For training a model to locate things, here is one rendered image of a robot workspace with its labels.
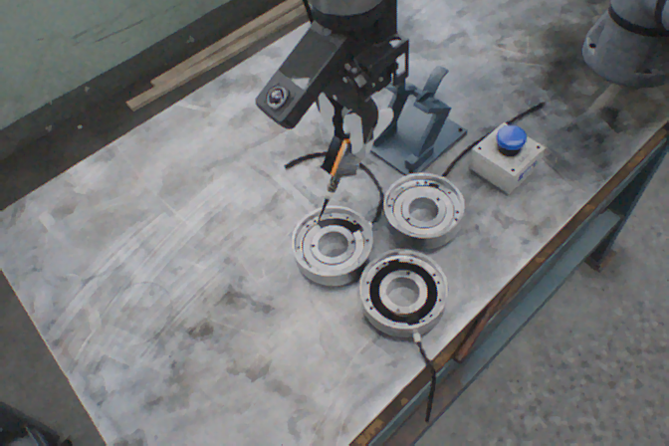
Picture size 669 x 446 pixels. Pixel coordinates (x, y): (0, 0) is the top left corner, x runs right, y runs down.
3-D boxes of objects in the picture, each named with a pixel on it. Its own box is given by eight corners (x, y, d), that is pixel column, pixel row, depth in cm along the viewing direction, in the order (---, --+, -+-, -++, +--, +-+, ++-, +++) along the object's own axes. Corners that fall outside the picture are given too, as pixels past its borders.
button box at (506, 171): (509, 196, 78) (515, 174, 74) (469, 168, 81) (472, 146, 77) (544, 163, 81) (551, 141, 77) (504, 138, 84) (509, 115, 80)
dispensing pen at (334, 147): (298, 222, 72) (341, 107, 65) (320, 216, 76) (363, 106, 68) (310, 232, 71) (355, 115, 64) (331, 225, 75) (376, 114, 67)
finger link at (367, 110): (383, 142, 63) (374, 80, 56) (374, 150, 62) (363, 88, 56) (354, 125, 65) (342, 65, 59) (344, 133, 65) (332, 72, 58)
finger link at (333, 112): (369, 125, 72) (373, 75, 64) (336, 151, 70) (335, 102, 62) (352, 111, 73) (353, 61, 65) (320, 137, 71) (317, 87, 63)
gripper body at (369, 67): (410, 82, 62) (412, -13, 53) (356, 123, 59) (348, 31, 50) (361, 54, 66) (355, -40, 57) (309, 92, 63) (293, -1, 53)
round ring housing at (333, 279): (323, 306, 70) (320, 291, 67) (281, 248, 76) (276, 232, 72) (390, 262, 73) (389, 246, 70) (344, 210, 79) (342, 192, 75)
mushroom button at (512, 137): (509, 172, 77) (515, 148, 73) (486, 157, 79) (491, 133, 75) (527, 156, 78) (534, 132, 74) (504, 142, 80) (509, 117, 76)
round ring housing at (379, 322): (351, 275, 72) (349, 259, 69) (430, 257, 73) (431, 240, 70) (372, 351, 66) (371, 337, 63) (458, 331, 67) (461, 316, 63)
